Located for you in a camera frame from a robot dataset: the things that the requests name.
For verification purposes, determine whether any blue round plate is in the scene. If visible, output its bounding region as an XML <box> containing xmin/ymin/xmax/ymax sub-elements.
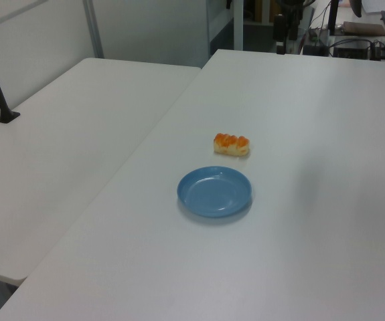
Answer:
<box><xmin>177</xmin><ymin>165</ymin><xmax>253</xmax><ymax>219</ymax></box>

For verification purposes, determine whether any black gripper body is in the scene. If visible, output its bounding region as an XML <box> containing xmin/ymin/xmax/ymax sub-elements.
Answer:
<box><xmin>279</xmin><ymin>0</ymin><xmax>305</xmax><ymax>16</ymax></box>

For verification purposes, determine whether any blue-grey cabinet panel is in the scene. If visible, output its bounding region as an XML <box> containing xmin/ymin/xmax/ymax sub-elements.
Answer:
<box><xmin>206</xmin><ymin>0</ymin><xmax>244</xmax><ymax>68</ymax></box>

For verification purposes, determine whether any brown cardboard box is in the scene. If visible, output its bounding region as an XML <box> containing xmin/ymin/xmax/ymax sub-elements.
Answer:
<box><xmin>342</xmin><ymin>21</ymin><xmax>385</xmax><ymax>36</ymax></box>

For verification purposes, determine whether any black electronics box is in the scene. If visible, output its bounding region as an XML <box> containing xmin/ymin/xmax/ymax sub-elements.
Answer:
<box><xmin>332</xmin><ymin>46</ymin><xmax>371</xmax><ymax>60</ymax></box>

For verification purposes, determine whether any black upright stand post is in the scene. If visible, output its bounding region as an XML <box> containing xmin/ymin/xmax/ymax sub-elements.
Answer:
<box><xmin>327</xmin><ymin>0</ymin><xmax>341</xmax><ymax>35</ymax></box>

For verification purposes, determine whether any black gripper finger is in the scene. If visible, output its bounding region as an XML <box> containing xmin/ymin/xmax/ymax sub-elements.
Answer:
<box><xmin>288</xmin><ymin>13</ymin><xmax>300</xmax><ymax>41</ymax></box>
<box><xmin>273</xmin><ymin>13</ymin><xmax>287</xmax><ymax>55</ymax></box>

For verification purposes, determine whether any orange glazed bread roll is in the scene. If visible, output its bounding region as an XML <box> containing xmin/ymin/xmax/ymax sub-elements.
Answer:
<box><xmin>212</xmin><ymin>132</ymin><xmax>250</xmax><ymax>157</ymax></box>

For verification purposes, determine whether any white side table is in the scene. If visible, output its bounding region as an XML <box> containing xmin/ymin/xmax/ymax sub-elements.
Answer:
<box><xmin>0</xmin><ymin>57</ymin><xmax>202</xmax><ymax>282</ymax></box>

